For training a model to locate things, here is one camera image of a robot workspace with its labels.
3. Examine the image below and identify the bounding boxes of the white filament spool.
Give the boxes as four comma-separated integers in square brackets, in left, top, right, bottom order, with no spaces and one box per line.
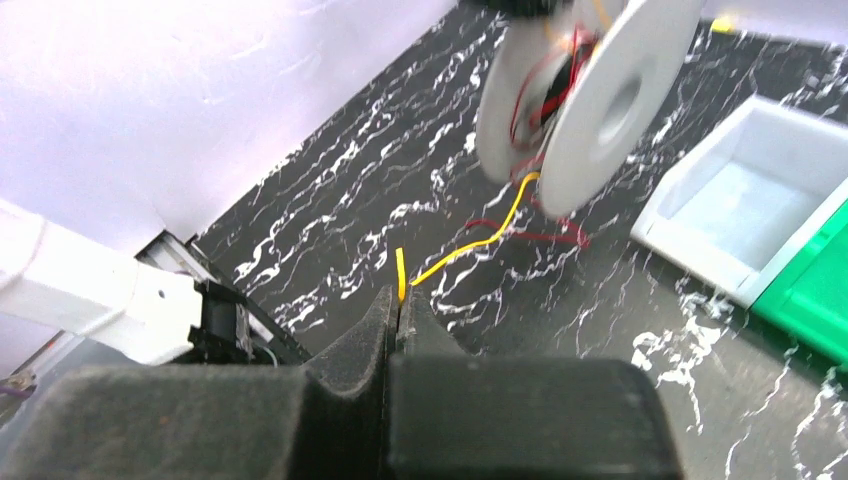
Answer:
[476,1,703,219]

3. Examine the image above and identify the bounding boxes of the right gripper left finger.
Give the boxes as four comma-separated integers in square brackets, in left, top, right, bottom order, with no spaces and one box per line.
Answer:
[1,286,398,479]

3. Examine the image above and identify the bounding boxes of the red wire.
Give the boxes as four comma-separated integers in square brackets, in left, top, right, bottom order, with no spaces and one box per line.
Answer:
[463,23,598,250]

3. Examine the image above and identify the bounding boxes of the yellow wire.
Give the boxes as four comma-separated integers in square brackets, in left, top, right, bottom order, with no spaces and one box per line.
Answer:
[395,0,614,306]

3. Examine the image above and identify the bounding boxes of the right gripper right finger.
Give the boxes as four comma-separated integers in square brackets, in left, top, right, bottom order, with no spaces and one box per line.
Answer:
[387,290,683,479]

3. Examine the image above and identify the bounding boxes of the white plastic bin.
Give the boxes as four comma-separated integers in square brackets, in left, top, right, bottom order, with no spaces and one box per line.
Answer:
[631,95,847,307]

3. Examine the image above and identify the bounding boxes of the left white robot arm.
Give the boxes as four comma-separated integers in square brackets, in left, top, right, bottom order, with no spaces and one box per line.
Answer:
[1,201,254,366]

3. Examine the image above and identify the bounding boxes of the green plastic bin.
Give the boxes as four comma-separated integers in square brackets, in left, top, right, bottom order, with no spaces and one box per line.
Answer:
[752,205,847,369]

